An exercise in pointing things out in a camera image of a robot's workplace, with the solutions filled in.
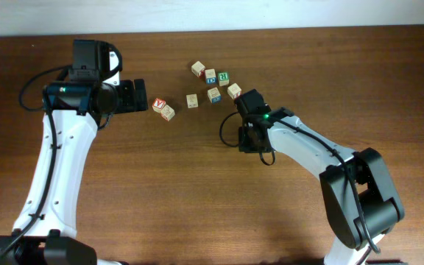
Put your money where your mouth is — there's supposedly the wooden block red corner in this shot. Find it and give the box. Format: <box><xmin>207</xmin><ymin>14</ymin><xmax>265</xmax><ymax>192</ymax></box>
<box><xmin>227</xmin><ymin>83</ymin><xmax>241</xmax><ymax>99</ymax></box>

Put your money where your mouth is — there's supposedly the wooden block blue side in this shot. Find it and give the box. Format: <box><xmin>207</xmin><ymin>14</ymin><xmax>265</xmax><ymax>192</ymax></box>
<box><xmin>208</xmin><ymin>88</ymin><xmax>222</xmax><ymax>104</ymax></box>

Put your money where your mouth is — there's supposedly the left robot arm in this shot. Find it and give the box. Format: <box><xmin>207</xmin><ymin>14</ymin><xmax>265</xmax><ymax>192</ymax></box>
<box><xmin>0</xmin><ymin>40</ymin><xmax>148</xmax><ymax>265</ymax></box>

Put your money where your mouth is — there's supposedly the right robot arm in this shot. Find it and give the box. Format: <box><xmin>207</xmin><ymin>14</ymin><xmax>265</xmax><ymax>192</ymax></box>
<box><xmin>234</xmin><ymin>90</ymin><xmax>405</xmax><ymax>264</ymax></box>

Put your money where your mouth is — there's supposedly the red letter A block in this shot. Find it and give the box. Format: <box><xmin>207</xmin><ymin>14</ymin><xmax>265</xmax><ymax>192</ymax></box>
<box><xmin>152</xmin><ymin>98</ymin><xmax>166</xmax><ymax>113</ymax></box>

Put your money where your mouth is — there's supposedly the green letter R block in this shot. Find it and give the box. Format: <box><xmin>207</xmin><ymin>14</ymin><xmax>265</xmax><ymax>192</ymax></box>
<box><xmin>217</xmin><ymin>71</ymin><xmax>230</xmax><ymax>87</ymax></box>

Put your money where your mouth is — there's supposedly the wooden block red side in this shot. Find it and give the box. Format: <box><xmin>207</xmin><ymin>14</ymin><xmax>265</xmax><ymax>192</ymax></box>
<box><xmin>160</xmin><ymin>105</ymin><xmax>175</xmax><ymax>121</ymax></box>

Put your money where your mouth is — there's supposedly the wooden block blue letter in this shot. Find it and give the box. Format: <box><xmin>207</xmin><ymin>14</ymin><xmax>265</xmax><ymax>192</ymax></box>
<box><xmin>205</xmin><ymin>68</ymin><xmax>216</xmax><ymax>84</ymax></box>

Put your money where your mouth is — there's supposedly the plain wooden picture block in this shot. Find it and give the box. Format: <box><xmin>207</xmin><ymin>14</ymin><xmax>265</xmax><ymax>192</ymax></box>
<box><xmin>186</xmin><ymin>93</ymin><xmax>199</xmax><ymax>108</ymax></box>

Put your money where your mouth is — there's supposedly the wooden block red edge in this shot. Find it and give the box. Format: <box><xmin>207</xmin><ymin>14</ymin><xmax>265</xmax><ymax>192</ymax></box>
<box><xmin>191</xmin><ymin>61</ymin><xmax>205</xmax><ymax>77</ymax></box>

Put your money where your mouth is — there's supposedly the right black cable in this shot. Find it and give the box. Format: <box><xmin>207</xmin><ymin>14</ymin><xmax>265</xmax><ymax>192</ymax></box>
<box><xmin>219</xmin><ymin>111</ymin><xmax>276</xmax><ymax>166</ymax></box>

